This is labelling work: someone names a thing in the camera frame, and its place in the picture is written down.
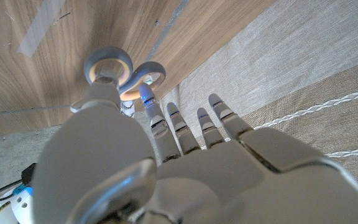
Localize stretched clear tape strip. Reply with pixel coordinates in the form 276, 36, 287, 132
17, 0, 65, 58

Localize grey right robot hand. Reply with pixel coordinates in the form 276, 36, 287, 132
120, 100, 135, 118

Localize orange grey handled scissors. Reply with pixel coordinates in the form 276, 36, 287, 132
83, 46, 167, 102

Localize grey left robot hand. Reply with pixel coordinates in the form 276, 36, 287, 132
31, 77, 358, 224

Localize beige striped curtain backdrop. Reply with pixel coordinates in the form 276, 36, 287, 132
160, 0, 358, 208

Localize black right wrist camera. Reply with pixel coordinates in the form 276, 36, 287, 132
21, 162, 38, 188

